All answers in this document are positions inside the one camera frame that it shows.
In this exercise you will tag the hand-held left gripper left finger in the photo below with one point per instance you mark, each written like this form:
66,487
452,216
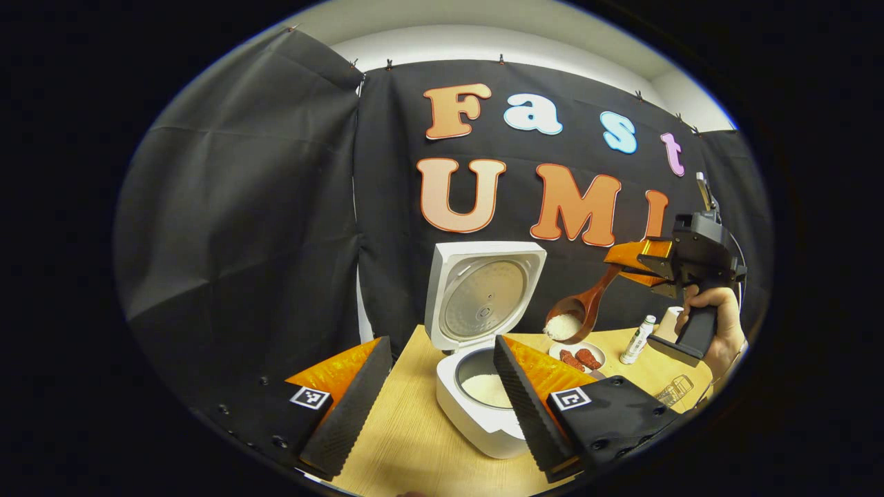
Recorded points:
349,407

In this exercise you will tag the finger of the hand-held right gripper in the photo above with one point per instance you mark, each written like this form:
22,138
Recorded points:
646,279
635,252

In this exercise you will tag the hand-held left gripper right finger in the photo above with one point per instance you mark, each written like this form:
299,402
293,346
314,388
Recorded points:
532,407

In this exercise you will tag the white rice layer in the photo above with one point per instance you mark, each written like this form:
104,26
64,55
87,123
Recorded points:
487,390

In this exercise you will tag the brown wooden spoon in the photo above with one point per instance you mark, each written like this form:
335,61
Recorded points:
590,304

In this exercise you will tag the white rice spoonful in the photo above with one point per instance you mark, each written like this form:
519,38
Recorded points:
563,326

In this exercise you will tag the white rice cooker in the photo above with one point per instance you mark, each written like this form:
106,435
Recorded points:
483,297

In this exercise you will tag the cream toaster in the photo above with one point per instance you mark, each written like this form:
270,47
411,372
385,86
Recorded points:
666,324

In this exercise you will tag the red meat piece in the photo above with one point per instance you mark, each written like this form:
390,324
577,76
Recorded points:
572,361
588,358

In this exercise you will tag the white drink bottle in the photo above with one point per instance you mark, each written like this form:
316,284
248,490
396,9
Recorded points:
637,342

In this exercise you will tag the white round plate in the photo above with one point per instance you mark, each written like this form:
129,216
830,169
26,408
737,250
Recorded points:
594,353

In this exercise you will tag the row of small cloth clips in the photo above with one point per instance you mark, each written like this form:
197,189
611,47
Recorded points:
501,59

